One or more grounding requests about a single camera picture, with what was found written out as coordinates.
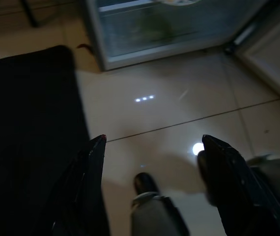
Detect grey steel fridge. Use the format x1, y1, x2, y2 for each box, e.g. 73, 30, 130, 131
83, 0, 280, 109

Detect green leafy vegetables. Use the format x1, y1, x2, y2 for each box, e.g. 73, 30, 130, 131
136, 14, 176, 44

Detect black fabric floor mat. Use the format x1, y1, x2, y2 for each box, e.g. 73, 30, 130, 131
0, 45, 91, 236

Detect black metal stand leg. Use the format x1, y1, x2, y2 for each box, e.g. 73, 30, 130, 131
19, 0, 55, 28

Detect floral patterned plate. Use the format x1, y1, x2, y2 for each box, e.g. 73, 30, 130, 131
154, 0, 202, 7

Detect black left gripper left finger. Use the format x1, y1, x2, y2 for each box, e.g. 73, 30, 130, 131
45, 134, 111, 236

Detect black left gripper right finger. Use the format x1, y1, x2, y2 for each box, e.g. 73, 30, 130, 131
202, 134, 280, 236

